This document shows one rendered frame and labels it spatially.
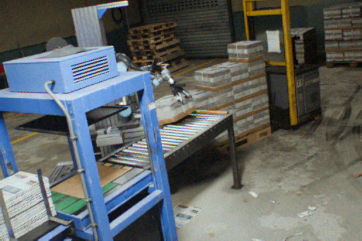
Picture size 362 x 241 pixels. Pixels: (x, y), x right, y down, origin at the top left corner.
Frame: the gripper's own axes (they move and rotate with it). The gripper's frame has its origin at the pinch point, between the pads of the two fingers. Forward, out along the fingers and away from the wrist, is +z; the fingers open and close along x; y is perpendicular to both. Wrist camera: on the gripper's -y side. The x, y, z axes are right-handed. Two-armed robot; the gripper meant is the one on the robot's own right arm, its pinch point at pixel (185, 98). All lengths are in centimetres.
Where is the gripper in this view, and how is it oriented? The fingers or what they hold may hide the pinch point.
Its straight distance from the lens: 402.2
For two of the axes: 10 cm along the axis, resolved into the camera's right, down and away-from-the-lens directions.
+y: -6.0, 4.7, 6.5
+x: -5.7, 3.2, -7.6
